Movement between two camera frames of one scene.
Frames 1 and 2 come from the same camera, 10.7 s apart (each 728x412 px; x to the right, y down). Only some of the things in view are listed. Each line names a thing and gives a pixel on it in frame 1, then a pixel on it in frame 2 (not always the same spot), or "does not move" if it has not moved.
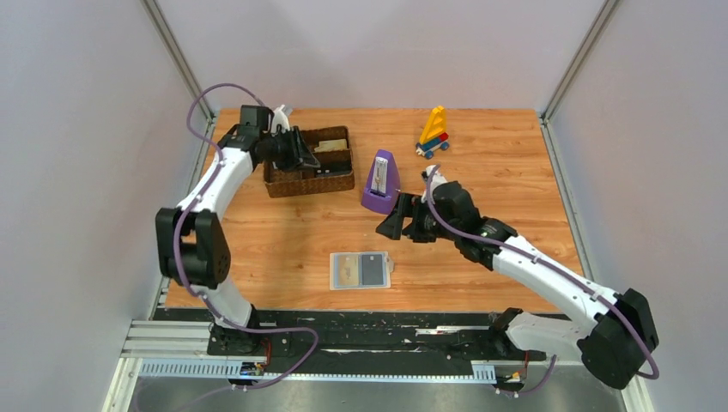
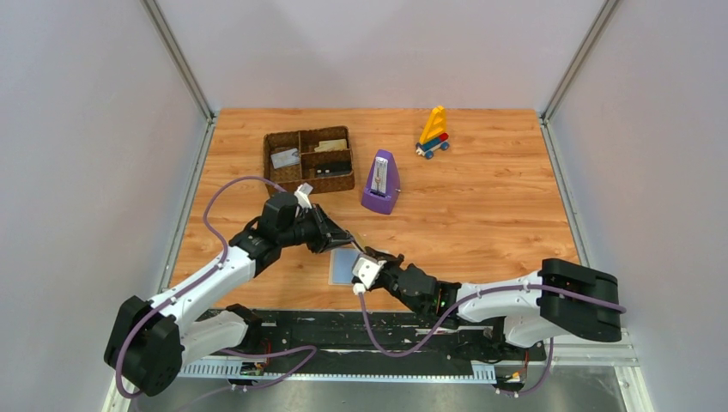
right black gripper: (409, 218) -> (390, 270)
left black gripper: (294, 150) -> (318, 228)
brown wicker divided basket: (331, 148) does not move
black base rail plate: (370, 342) does not move
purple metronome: (382, 185) does not move
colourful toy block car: (434, 136) does not move
